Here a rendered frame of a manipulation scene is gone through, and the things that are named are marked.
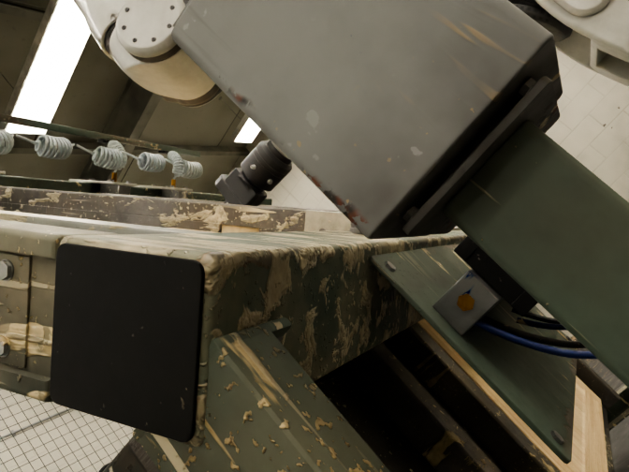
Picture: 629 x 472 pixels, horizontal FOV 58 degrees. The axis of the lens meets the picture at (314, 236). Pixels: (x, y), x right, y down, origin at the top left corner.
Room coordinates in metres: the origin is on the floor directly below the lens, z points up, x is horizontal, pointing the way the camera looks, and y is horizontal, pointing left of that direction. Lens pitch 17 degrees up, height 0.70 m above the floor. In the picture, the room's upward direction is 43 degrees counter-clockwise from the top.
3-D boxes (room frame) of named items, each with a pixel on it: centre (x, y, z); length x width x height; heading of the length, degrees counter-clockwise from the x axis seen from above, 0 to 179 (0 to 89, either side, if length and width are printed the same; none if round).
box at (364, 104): (0.30, -0.09, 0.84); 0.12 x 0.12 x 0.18; 71
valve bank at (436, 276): (0.74, -0.17, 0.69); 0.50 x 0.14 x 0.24; 161
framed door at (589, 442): (1.74, -0.17, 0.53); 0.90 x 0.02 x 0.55; 161
